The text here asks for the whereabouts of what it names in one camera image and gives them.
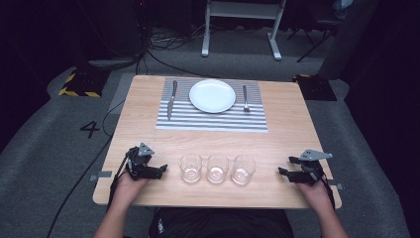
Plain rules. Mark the clear drinking glass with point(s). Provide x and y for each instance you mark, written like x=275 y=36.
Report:
x=190 y=169
x=242 y=171
x=217 y=170

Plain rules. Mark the person's left hand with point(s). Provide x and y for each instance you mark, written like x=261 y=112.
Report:
x=128 y=189

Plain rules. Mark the person's right hand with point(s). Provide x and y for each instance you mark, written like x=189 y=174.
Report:
x=314 y=195

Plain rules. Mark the steel fork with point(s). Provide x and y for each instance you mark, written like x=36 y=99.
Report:
x=245 y=99

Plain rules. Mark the black yellow striped floor base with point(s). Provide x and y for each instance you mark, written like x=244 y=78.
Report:
x=82 y=84

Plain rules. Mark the grey striped placemat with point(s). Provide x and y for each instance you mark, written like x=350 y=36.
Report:
x=214 y=121

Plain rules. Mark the person's dark clothing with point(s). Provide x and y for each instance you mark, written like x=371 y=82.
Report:
x=221 y=224

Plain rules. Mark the steel table knife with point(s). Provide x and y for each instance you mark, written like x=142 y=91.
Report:
x=171 y=100

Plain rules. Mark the black tripod stand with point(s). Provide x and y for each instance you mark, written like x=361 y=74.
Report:
x=313 y=36

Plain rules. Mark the white round plate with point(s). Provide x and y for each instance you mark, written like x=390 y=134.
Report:
x=212 y=95

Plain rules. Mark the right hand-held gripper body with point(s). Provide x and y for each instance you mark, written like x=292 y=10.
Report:
x=311 y=164

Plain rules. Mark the white metal stand frame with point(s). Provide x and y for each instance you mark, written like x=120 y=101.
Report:
x=274 y=43

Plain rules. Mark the grey table edge bracket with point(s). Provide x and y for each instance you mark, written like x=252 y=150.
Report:
x=336 y=184
x=101 y=175

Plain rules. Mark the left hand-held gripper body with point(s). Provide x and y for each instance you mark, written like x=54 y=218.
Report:
x=140 y=161

